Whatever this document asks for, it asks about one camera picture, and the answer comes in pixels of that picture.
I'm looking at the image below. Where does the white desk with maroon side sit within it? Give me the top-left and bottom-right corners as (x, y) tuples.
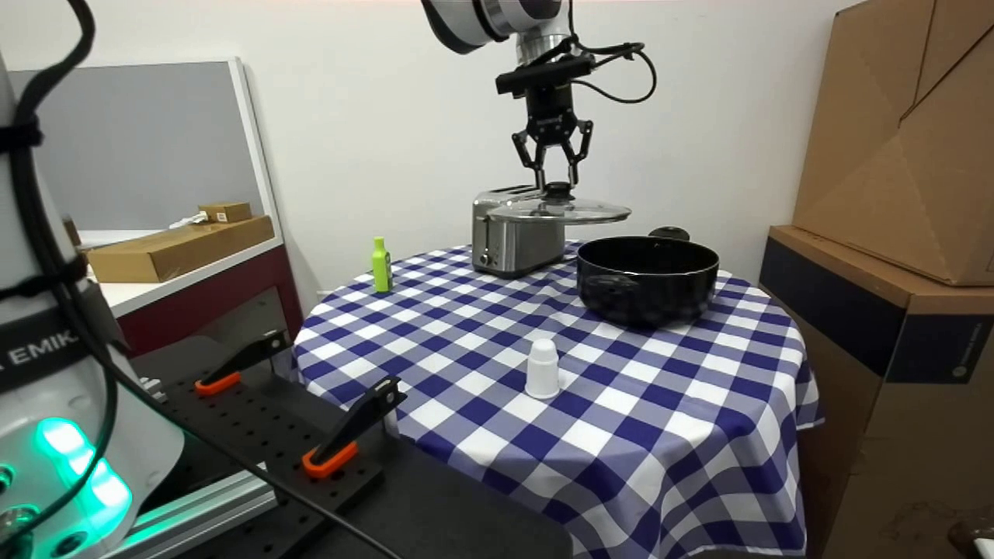
(73, 222), (307, 359)

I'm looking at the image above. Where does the blue white checkered tablecloth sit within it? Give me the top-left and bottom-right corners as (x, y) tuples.
(289, 242), (827, 559)

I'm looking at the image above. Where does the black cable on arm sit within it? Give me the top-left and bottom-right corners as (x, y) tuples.
(0, 0), (116, 552)

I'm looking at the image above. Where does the small white bottle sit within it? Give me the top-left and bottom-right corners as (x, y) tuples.
(522, 333), (566, 403)

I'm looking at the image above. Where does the large folded cardboard box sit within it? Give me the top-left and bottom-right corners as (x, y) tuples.
(788, 0), (994, 291)

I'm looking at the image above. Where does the grey partition board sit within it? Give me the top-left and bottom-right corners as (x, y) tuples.
(34, 59), (282, 237)

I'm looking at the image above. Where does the black perforated breadboard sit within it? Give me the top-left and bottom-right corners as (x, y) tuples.
(134, 330), (574, 559)

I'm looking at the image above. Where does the cardboard box with black band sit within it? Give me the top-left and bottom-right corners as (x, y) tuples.
(756, 224), (994, 559)

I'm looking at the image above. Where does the glass lid with black knob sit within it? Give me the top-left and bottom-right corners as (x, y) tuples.
(483, 179), (634, 230)

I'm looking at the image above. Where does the aluminium extrusion rail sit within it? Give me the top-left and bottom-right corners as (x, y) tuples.
(102, 463), (278, 559)

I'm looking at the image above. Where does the small green bottle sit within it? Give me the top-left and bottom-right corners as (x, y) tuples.
(368, 237), (395, 298)

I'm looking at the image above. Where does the small wooden block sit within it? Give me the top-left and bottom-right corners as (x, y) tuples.
(197, 201), (258, 227)

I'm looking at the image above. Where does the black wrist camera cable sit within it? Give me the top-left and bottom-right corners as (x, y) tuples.
(566, 0), (660, 110)

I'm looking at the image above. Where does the black cooking pot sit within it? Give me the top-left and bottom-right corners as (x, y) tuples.
(574, 224), (722, 333)

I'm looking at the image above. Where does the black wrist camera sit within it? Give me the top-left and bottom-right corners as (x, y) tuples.
(492, 41), (646, 99)

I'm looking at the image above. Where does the black orange spring clamp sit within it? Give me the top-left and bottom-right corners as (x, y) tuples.
(192, 325), (296, 400)
(299, 374), (408, 484)

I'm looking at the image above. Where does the flat cardboard box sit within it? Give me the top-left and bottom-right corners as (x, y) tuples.
(87, 214), (278, 286)

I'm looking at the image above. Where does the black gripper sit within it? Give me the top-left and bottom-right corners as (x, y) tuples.
(510, 70), (599, 190)

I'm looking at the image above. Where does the silver toaster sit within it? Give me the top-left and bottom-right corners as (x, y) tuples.
(470, 182), (570, 279)

